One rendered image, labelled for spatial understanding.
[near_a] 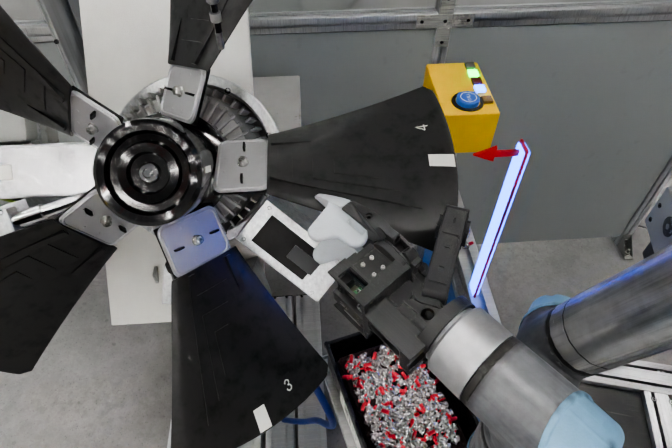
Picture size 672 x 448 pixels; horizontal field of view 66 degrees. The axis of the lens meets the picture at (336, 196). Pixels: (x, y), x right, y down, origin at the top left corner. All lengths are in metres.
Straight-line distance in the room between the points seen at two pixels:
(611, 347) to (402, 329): 0.19
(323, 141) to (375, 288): 0.23
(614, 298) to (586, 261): 1.69
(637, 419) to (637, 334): 1.18
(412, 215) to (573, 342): 0.21
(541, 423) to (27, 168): 0.70
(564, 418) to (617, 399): 1.24
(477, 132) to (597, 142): 0.92
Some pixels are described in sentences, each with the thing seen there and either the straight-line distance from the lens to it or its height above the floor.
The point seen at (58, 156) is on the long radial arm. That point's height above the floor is 1.13.
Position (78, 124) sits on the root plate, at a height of 1.22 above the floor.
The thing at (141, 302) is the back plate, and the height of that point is 0.86.
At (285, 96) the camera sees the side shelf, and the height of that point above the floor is 0.86.
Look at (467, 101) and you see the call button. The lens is 0.92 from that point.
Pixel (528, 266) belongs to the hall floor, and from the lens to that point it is 2.11.
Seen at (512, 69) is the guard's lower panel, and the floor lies 0.83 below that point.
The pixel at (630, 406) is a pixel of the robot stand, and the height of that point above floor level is 0.21.
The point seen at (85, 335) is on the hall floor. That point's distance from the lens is 2.02.
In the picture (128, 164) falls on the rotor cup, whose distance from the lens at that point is 0.60.
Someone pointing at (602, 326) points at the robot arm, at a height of 1.20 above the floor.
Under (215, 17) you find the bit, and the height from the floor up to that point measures 1.38.
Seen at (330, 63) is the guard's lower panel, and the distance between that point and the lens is 1.39.
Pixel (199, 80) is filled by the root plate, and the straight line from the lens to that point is 0.62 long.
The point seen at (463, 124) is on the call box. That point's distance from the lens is 0.92.
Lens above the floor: 1.62
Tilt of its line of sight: 47 degrees down
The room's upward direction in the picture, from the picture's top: straight up
